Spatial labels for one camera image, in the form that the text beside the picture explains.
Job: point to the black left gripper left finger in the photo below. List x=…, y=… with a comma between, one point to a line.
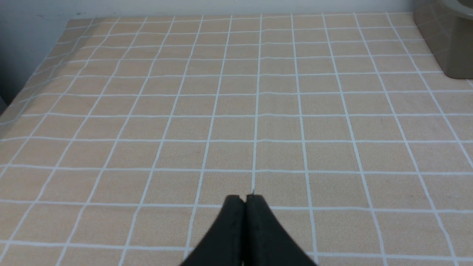
x=221, y=245

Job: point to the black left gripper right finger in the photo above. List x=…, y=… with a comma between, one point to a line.
x=267, y=243

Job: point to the beige checkered tablecloth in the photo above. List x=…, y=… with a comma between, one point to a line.
x=125, y=141

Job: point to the olive green plastic bin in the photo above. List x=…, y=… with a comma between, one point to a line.
x=447, y=28

